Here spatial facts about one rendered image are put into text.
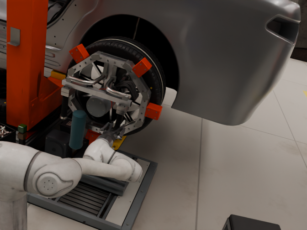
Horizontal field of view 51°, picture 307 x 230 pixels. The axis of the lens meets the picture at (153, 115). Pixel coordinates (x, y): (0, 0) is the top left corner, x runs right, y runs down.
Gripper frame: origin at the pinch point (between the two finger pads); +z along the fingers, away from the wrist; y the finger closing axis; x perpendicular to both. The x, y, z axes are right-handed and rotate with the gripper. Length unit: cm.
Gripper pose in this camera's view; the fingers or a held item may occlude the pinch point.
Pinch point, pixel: (119, 123)
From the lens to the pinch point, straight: 185.7
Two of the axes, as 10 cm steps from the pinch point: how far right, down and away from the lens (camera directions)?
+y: 9.4, 3.1, -1.1
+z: 2.5, -4.3, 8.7
